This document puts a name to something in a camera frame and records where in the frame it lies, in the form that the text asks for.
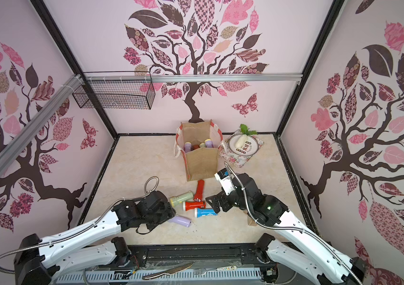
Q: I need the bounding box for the purple flashlight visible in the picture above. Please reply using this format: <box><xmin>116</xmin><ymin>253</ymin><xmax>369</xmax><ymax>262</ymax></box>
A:
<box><xmin>204</xmin><ymin>139</ymin><xmax>213</xmax><ymax>148</ymax></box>
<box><xmin>184</xmin><ymin>142</ymin><xmax>192</xmax><ymax>153</ymax></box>
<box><xmin>168</xmin><ymin>216</ymin><xmax>191</xmax><ymax>228</ymax></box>

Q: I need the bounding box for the brown jute tote bag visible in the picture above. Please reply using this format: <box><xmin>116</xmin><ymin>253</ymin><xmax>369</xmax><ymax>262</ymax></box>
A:
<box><xmin>174</xmin><ymin>121</ymin><xmax>224</xmax><ymax>181</ymax></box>

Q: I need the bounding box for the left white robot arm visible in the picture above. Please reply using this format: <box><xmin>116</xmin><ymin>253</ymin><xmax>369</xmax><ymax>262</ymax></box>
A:
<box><xmin>0</xmin><ymin>187</ymin><xmax>176</xmax><ymax>285</ymax></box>

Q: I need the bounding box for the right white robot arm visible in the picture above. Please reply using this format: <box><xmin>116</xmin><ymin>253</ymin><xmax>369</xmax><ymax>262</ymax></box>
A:
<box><xmin>206</xmin><ymin>169</ymin><xmax>366</xmax><ymax>285</ymax></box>

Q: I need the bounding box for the blue flashlight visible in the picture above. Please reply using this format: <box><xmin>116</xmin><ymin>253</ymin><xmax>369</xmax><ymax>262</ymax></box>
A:
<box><xmin>194</xmin><ymin>208</ymin><xmax>217</xmax><ymax>218</ymax></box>

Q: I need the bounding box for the butter knife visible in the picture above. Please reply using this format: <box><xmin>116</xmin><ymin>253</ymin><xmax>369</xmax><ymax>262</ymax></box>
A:
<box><xmin>142</xmin><ymin>262</ymin><xmax>194</xmax><ymax>280</ymax></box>

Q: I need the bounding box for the white toy radish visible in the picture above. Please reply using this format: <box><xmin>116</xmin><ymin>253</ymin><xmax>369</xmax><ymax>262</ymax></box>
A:
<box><xmin>235</xmin><ymin>124</ymin><xmax>257</xmax><ymax>149</ymax></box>

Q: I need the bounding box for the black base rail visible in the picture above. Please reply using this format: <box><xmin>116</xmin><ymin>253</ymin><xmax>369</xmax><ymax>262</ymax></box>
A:
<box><xmin>122</xmin><ymin>243</ymin><xmax>265</xmax><ymax>268</ymax></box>

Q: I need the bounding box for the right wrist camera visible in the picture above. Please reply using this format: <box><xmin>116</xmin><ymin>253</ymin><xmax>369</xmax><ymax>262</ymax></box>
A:
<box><xmin>214</xmin><ymin>168</ymin><xmax>236</xmax><ymax>196</ymax></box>

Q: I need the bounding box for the grey slotted cable duct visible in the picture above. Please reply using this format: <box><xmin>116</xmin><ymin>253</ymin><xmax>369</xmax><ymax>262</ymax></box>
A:
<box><xmin>55</xmin><ymin>266</ymin><xmax>264</xmax><ymax>285</ymax></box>

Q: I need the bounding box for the black wire basket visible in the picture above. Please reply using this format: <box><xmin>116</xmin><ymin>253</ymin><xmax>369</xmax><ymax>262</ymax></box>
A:
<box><xmin>72</xmin><ymin>71</ymin><xmax>156</xmax><ymax>110</ymax></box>

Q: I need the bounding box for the diagonal aluminium rail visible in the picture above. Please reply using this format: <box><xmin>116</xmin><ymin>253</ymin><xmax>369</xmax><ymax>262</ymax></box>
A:
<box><xmin>0</xmin><ymin>74</ymin><xmax>83</xmax><ymax>177</ymax></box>

